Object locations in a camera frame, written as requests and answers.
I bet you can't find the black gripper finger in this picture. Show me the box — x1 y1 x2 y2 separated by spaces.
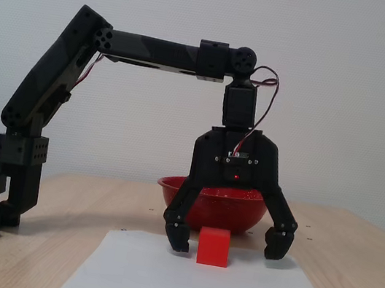
253 184 305 263
157 172 206 256

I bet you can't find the black 3D-printed gripper body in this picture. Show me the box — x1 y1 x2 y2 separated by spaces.
184 119 288 204

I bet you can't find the red cube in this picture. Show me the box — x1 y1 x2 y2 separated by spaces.
194 225 235 270

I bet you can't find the red speckled bowl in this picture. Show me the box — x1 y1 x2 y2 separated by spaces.
150 171 271 243

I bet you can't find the red white gripper servo wire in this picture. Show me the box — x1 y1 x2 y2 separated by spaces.
233 63 282 161

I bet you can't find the red white elbow wire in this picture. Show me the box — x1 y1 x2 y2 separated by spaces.
71 50 106 94

